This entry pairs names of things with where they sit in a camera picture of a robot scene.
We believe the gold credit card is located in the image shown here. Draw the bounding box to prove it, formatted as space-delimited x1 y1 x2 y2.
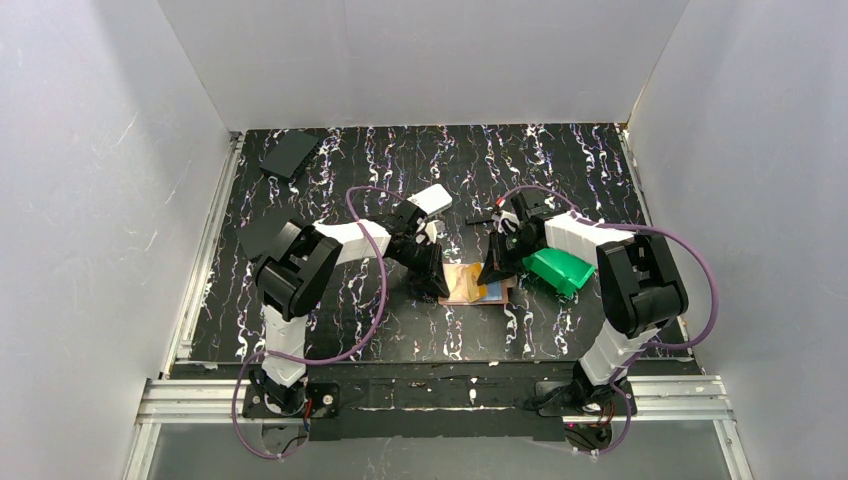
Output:
444 264 470 302

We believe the tan leather card holder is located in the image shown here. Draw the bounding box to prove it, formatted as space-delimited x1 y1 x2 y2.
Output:
438 262 517 306

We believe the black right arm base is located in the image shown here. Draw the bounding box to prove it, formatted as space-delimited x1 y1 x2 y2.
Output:
523 379 637 420

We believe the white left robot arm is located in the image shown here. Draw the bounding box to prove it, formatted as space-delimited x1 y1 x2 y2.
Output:
254 185 453 388

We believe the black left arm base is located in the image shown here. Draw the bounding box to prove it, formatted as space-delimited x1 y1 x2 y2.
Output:
241 369 341 419

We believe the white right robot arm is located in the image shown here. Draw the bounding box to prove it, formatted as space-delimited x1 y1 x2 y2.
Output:
477 188 688 388

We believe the flat black card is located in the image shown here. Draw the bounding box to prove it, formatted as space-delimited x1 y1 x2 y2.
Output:
237 209 302 263

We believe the small black bar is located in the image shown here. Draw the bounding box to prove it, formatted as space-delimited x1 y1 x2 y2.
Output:
465 211 494 226

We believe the green plastic bin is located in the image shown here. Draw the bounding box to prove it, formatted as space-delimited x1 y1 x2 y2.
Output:
522 248 596 298

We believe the white rectangular box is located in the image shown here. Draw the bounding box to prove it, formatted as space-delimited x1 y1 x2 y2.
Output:
407 184 453 217

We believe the black rectangular box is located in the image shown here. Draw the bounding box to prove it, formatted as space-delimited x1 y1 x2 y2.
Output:
260 131 319 181

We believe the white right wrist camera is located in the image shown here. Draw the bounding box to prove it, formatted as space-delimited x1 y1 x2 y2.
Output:
491 197 520 235

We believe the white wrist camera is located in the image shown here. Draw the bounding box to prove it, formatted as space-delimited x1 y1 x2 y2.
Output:
491 197 520 235
424 220 442 243

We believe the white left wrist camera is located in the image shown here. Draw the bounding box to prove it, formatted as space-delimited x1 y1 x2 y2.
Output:
424 220 442 243

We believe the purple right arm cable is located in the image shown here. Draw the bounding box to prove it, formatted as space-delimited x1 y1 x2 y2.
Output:
494 185 721 456

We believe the aluminium frame rail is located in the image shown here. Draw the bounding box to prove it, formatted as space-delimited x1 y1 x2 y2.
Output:
124 371 753 479

